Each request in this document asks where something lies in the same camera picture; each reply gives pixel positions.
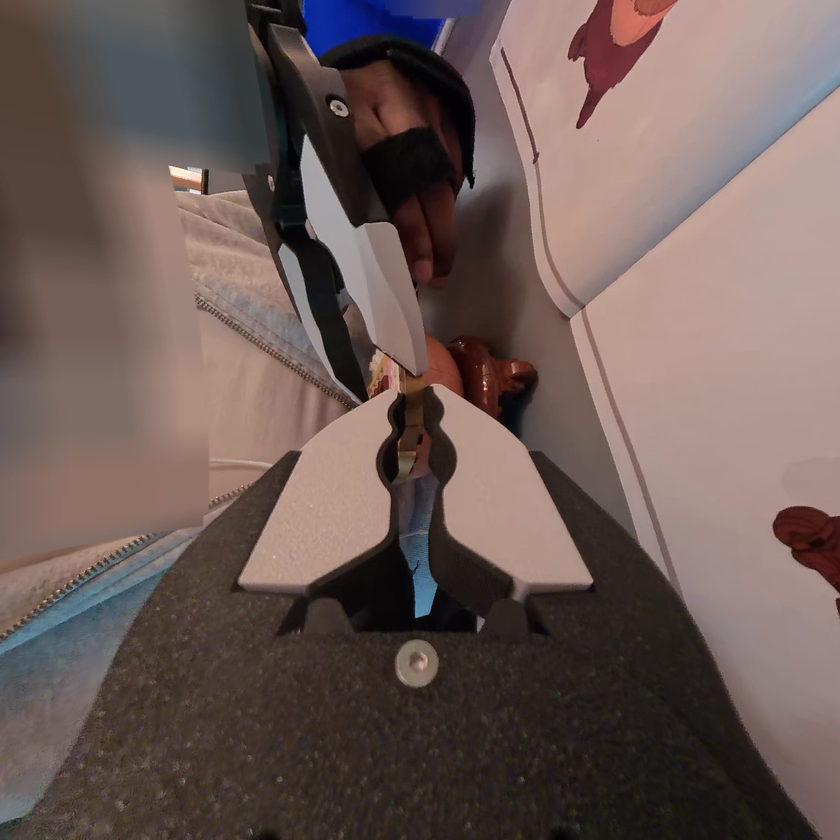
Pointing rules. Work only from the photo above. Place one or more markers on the brick pot model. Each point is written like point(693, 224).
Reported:
point(479, 374)

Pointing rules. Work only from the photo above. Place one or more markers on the blue plastic bin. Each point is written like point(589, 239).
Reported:
point(381, 16)

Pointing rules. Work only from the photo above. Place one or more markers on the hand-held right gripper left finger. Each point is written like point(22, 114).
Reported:
point(328, 519)

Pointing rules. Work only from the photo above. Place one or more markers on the small tan slope brick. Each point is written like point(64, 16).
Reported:
point(414, 427)

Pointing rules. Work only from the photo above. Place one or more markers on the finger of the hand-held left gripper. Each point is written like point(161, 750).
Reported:
point(374, 276)
point(315, 295)

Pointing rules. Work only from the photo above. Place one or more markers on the white instruction booklet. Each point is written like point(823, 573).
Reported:
point(709, 394)

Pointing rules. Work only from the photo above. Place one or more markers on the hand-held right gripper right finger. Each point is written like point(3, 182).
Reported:
point(512, 519)

